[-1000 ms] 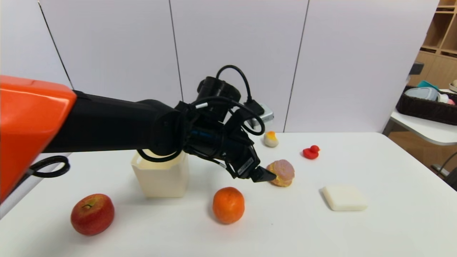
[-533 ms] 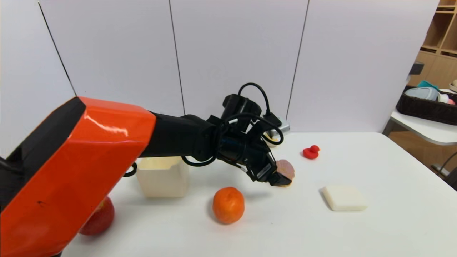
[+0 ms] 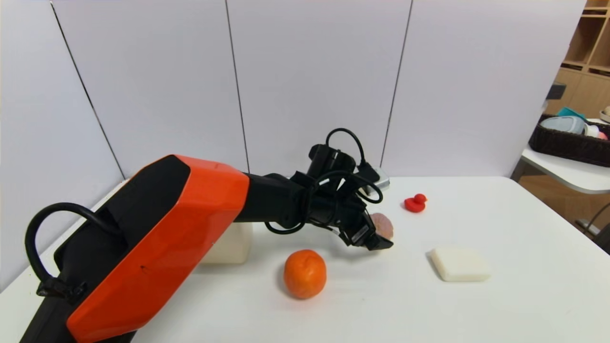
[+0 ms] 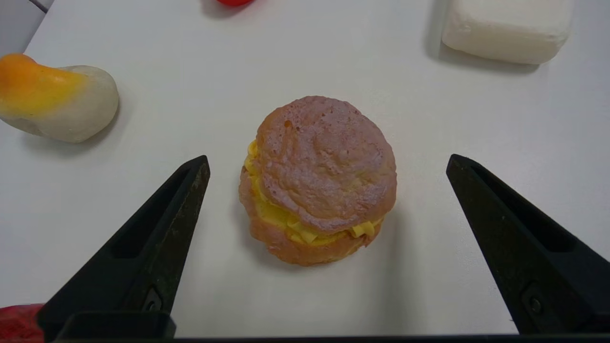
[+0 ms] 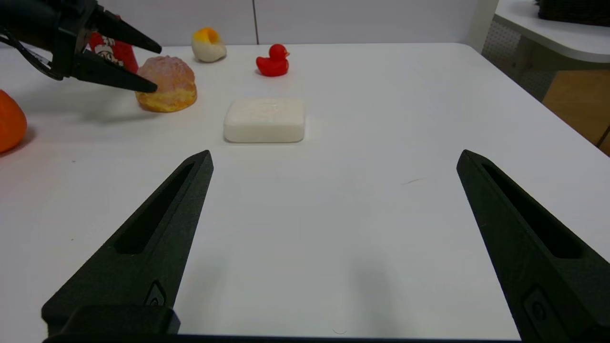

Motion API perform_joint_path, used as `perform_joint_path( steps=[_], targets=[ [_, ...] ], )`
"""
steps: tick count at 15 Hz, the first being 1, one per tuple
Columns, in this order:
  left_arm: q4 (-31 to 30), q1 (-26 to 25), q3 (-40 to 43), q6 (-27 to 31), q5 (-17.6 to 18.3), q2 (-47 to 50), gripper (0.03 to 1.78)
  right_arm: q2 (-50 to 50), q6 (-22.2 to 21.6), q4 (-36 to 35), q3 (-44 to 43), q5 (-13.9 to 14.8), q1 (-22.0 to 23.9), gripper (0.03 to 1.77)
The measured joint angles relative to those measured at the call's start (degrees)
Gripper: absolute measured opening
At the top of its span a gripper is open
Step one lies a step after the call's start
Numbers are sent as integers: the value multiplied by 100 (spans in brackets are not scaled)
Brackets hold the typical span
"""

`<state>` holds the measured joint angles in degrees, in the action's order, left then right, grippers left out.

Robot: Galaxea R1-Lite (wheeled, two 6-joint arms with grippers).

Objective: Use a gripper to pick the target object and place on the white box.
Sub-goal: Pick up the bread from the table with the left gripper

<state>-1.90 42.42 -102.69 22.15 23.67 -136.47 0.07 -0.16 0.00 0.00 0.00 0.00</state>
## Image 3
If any dark wicker basket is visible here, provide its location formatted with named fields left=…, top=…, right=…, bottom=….
left=528, top=114, right=610, bottom=168

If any grey item in basket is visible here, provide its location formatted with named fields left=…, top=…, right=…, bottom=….
left=540, top=116, right=587, bottom=135

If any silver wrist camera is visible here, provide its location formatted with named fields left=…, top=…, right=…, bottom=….
left=365, top=167, right=390, bottom=191

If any cream white plastic box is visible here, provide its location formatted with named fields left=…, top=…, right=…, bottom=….
left=200, top=222, right=253, bottom=264

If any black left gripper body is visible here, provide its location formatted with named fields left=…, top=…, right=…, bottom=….
left=310, top=193, right=376, bottom=248

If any teal item in basket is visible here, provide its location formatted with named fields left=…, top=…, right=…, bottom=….
left=556, top=107, right=587, bottom=122

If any pink frosted bread toy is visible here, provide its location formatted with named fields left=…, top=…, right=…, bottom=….
left=371, top=212, right=395, bottom=240

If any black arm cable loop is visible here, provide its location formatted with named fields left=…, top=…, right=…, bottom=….
left=25, top=202, right=120, bottom=298

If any white side table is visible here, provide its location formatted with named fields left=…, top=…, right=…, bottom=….
left=521, top=145, right=610, bottom=195

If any white soap bar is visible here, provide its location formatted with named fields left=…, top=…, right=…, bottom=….
left=430, top=246, right=491, bottom=282

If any wooden shelf unit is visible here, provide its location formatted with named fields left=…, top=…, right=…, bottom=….
left=546, top=0, right=610, bottom=120

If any orange fruit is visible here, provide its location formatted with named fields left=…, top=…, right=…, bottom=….
left=284, top=249, right=327, bottom=300

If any red rubber duck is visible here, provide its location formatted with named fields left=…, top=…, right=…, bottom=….
left=404, top=193, right=428, bottom=213

